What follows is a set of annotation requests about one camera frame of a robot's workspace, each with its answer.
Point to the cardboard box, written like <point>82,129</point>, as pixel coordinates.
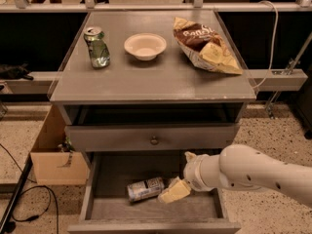
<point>53,164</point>

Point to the grey wooden drawer cabinet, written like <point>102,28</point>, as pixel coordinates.
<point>167,90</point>

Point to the blue labelled plastic bottle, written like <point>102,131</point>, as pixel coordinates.
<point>146,189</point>

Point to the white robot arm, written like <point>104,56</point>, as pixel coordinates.
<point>240,167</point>

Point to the round metal drawer knob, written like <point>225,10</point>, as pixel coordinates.
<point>154,140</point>

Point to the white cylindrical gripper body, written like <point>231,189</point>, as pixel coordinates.
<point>192,174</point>

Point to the black object on ledge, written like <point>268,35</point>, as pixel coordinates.
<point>14,72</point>

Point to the open grey middle drawer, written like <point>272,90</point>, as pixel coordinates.
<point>107,210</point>

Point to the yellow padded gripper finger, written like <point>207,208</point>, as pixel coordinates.
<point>177,189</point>
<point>189,156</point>

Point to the brown yellow chip bag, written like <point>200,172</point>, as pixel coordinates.
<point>205,48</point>

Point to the white paper bowl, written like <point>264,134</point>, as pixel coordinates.
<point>145,46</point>

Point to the closed grey top drawer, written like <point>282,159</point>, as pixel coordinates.
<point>150,137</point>

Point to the crushed green soda can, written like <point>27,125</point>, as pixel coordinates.
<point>98,50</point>

